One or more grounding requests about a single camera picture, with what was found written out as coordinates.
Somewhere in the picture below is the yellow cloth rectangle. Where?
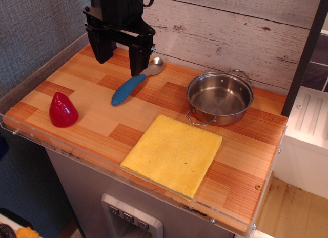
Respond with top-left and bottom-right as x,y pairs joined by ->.
121,115 -> 222,200

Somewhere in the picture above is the white toy sink unit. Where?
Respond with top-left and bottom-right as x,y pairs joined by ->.
273,29 -> 328,201

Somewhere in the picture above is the grey toy cabinet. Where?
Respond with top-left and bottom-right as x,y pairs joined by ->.
46,149 -> 234,237

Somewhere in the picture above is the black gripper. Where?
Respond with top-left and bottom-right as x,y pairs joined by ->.
83,0 -> 155,77

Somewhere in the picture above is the clear acrylic table guard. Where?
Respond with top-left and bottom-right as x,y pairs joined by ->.
3,108 -> 287,237

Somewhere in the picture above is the silver dispenser panel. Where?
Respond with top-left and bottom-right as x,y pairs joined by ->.
101,193 -> 164,237

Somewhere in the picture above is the blue handled metal spoon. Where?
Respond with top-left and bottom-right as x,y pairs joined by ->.
111,57 -> 164,106

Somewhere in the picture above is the orange object bottom left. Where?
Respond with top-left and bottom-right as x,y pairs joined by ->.
16,227 -> 40,238

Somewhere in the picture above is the stainless steel pot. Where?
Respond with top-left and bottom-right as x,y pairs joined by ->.
186,70 -> 254,126

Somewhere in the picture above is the dark vertical post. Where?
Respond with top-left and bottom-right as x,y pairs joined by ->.
281,0 -> 327,117

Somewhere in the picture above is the red cone toy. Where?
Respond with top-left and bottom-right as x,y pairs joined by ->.
49,92 -> 79,128

